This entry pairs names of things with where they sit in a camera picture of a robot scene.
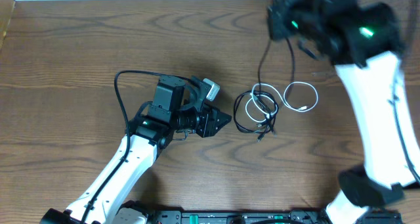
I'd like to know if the white usb cable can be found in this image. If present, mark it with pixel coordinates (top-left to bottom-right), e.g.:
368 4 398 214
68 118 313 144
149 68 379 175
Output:
244 81 320 124

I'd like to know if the thin black usb cable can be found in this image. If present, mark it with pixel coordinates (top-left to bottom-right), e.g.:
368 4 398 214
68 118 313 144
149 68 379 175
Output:
255 36 296 143

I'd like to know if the thick black usb cable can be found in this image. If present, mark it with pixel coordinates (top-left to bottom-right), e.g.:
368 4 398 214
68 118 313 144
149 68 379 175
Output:
233 89 280 135

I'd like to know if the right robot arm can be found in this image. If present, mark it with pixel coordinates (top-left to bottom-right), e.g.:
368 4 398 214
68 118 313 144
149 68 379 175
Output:
267 0 419 223

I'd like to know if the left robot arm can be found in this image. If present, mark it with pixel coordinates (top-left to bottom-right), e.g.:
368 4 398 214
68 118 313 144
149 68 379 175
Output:
41 75 232 223

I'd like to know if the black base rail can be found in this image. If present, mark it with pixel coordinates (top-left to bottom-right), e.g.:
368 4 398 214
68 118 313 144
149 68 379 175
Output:
113 200 404 224

